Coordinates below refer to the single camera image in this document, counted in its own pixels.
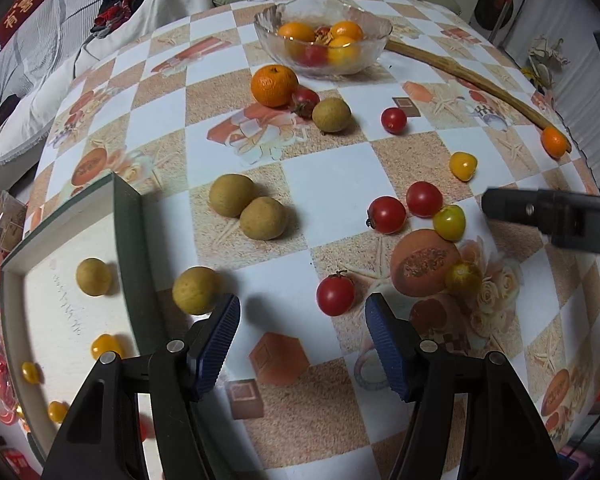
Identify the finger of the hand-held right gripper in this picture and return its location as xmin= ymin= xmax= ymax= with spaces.
xmin=481 ymin=187 xmax=581 ymax=235

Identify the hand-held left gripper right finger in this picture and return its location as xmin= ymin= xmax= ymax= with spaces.
xmin=365 ymin=292 xmax=566 ymax=480

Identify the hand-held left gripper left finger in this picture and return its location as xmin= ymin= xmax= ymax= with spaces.
xmin=40 ymin=292 xmax=242 ymax=480

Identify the brown longan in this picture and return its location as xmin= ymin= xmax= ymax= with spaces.
xmin=76 ymin=258 xmax=113 ymax=297
xmin=312 ymin=97 xmax=352 ymax=135
xmin=209 ymin=173 xmax=256 ymax=219
xmin=239 ymin=196 xmax=288 ymax=241
xmin=172 ymin=266 xmax=222 ymax=316

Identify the white tray with green rim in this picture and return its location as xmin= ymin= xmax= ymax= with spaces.
xmin=0 ymin=172 xmax=162 ymax=480

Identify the clear glass bowl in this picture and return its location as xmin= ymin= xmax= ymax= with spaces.
xmin=253 ymin=0 xmax=394 ymax=79

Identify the yellow-green cherry tomato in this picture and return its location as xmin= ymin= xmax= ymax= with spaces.
xmin=445 ymin=261 xmax=483 ymax=296
xmin=433 ymin=204 xmax=466 ymax=241

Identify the round orange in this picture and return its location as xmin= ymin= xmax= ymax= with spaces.
xmin=541 ymin=127 xmax=570 ymax=157

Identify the long wooden board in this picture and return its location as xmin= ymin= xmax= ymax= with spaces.
xmin=384 ymin=39 xmax=574 ymax=155

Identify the white handbag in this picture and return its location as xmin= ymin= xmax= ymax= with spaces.
xmin=527 ymin=35 xmax=571 ymax=69

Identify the checkered printed tablecloth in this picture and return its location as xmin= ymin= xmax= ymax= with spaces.
xmin=22 ymin=0 xmax=600 ymax=480

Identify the white washing machine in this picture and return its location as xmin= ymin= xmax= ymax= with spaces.
xmin=470 ymin=0 xmax=532 ymax=42

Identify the brown cardboard piece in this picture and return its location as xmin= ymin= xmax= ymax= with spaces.
xmin=0 ymin=192 xmax=28 ymax=256

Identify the large orange mandarin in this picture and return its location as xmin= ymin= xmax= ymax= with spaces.
xmin=251 ymin=64 xmax=299 ymax=108

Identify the white cushion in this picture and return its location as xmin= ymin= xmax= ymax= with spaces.
xmin=0 ymin=35 xmax=120 ymax=172

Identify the black and red clothing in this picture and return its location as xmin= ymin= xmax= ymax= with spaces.
xmin=91 ymin=0 xmax=163 ymax=38

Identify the grey striped bedding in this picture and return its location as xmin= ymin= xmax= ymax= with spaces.
xmin=0 ymin=0 xmax=211 ymax=117

